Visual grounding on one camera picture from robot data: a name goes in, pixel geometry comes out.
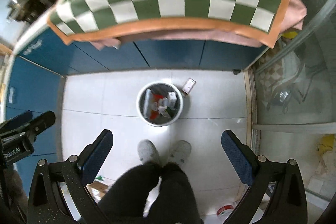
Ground white long toothpaste box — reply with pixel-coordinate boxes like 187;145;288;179
143;89;153;119

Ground red wrapper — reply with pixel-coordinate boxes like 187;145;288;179
153;94;164;102

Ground pink yellow small box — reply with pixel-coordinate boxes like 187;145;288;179
181;78;197;97

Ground green white medicine sachet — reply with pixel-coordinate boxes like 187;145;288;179
162;106;178;119

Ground small white medicine box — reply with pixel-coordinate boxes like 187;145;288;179
167;92;177;109

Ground white trash bin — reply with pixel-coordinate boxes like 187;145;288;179
136;81;183;127

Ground red white tape roll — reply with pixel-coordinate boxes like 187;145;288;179
217;204;235;218

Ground left grey shoe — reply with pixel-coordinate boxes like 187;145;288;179
137;139;161;165

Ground grey shoe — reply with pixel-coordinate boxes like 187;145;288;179
137;139;161;165
167;140;192;166

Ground right grey shoe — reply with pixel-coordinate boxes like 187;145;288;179
167;140;192;166

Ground black trouser legs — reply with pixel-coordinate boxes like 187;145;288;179
98;162;203;223

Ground glass sliding door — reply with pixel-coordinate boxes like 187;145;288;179
255;0;335;200

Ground green white checkered tablecloth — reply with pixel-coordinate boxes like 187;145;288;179
48;0;307;48

